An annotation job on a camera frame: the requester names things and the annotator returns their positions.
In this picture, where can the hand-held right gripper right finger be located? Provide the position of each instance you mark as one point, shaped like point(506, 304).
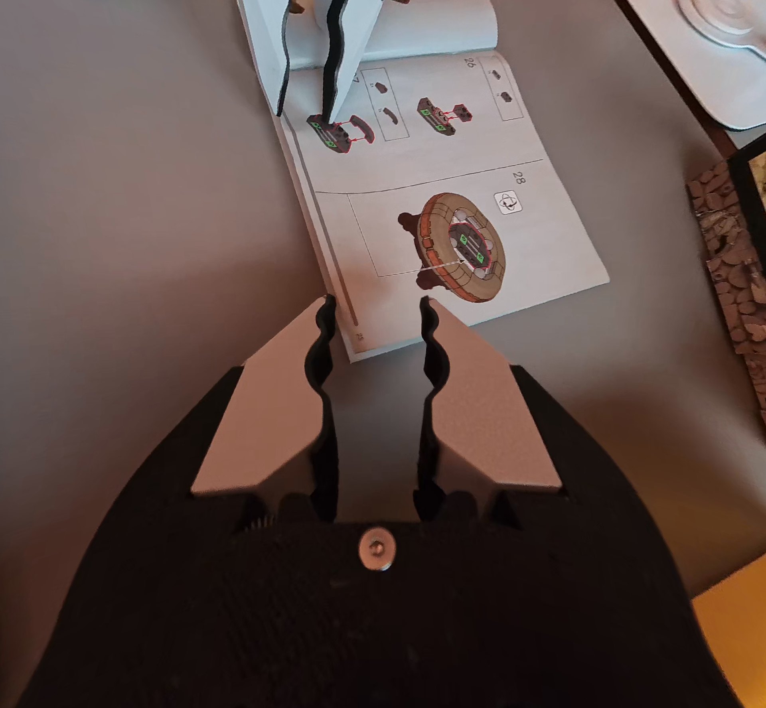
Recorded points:
point(490, 421)

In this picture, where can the instruction booklet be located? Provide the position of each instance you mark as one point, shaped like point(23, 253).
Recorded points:
point(449, 139)

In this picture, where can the grey desk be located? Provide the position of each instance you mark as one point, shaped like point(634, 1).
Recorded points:
point(119, 181)

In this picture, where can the white document stand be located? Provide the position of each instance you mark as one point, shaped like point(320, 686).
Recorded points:
point(688, 14)

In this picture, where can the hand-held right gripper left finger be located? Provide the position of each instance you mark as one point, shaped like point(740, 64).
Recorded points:
point(263, 421)

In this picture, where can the black bamboo set box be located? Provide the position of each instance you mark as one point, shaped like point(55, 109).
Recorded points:
point(736, 253)

